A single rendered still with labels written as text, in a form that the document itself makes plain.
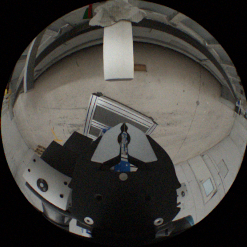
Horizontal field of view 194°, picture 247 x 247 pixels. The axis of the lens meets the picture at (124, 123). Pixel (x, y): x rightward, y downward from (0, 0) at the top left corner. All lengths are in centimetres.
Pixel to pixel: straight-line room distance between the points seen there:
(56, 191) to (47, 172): 5
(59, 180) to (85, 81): 103
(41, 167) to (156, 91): 111
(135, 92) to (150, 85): 22
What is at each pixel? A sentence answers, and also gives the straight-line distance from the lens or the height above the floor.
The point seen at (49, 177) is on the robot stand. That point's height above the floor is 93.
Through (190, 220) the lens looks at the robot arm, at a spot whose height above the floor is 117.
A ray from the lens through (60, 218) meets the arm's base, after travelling 38.
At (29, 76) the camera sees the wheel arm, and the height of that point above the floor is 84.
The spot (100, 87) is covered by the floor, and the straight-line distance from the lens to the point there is 98.
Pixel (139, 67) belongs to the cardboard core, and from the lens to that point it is 90.
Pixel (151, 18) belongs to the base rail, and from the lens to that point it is 41.
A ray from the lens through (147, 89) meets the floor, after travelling 98.
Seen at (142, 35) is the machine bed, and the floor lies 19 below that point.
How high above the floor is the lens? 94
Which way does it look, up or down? 61 degrees down
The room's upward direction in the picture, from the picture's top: 180 degrees clockwise
